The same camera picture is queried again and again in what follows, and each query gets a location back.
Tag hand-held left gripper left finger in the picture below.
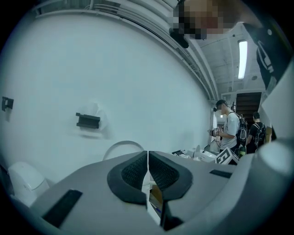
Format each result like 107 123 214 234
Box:
29 151 161 235

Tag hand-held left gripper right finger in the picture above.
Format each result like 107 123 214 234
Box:
148 151 249 235

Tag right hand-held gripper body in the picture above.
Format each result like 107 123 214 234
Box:
215 147 240 166

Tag white toilet with wide bowl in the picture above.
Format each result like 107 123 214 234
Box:
102 140 161 227

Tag white toilet with tall tank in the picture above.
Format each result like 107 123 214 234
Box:
8 161 51 207

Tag dark brown staircase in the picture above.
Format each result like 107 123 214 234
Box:
236 92 262 115

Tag long ceiling light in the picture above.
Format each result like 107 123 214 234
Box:
237 40 248 80

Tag person's black shirt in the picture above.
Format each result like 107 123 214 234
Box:
242 22 291 91

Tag person's head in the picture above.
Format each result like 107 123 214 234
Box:
178 0 244 41

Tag wide black wall bracket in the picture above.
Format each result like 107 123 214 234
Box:
75 112 101 130

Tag black head-worn camera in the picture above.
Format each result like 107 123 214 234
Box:
169 27 190 49

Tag small black wall bracket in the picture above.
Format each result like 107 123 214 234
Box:
1 96 14 112

